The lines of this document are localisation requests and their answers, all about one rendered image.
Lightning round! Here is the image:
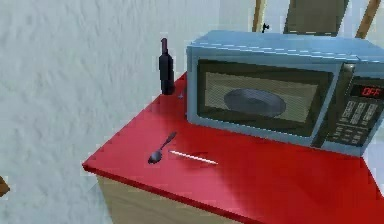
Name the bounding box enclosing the thin white knife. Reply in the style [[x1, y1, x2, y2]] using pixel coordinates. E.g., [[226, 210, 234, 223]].
[[168, 150, 219, 166]]

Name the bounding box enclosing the dark wine bottle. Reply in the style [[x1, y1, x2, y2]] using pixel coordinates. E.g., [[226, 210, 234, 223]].
[[158, 37, 176, 96]]

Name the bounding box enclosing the dark metal spoon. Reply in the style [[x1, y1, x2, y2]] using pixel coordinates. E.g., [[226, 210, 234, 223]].
[[147, 131, 178, 165]]

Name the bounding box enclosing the blue-grey microwave oven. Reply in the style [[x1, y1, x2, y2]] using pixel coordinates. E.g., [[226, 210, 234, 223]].
[[185, 29, 384, 158]]

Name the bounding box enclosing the red-topped wooden cabinet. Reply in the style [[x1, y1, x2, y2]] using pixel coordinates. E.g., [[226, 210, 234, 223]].
[[81, 71, 384, 224]]

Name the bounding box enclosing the wooden framed room door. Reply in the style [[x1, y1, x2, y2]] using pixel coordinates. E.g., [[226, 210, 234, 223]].
[[251, 0, 382, 40]]

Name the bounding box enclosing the brown wooden object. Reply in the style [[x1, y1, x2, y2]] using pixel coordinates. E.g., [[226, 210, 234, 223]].
[[0, 175, 11, 198]]

